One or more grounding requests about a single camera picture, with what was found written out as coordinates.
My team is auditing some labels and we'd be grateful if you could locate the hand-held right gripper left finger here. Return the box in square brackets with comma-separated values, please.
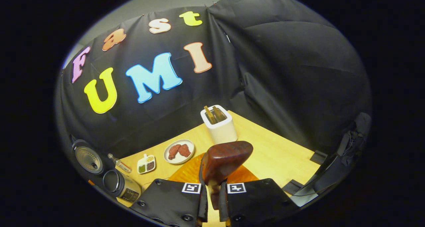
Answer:
[129, 152, 209, 227]

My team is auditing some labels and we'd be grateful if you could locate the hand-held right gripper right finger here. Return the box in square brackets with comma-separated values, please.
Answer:
[219, 165, 300, 227]

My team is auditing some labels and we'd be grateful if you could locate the brown wooden spoon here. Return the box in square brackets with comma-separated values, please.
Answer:
[199, 141, 254, 210]

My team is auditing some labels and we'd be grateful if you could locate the grey and silver rice cooker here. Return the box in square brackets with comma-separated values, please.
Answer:
[71, 139, 143, 203]

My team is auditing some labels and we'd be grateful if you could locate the white divided bean dish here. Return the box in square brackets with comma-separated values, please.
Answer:
[137, 154, 156, 174]

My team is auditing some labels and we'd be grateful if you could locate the white round plate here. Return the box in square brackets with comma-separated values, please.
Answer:
[163, 139, 196, 165]

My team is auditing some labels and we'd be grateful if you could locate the small clear glass bottle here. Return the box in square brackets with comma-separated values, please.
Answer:
[107, 153, 132, 174]

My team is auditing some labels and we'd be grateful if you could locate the white toaster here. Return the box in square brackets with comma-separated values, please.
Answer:
[200, 104, 238, 145]

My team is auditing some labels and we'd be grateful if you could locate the brown toast slice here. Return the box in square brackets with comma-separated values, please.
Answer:
[212, 106, 227, 122]
[204, 105, 218, 125]

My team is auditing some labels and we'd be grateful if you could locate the dark cloth bundle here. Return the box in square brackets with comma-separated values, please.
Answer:
[336, 112, 372, 168]

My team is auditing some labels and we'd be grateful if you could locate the black backdrop cloth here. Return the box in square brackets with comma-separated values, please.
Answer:
[55, 0, 373, 187]

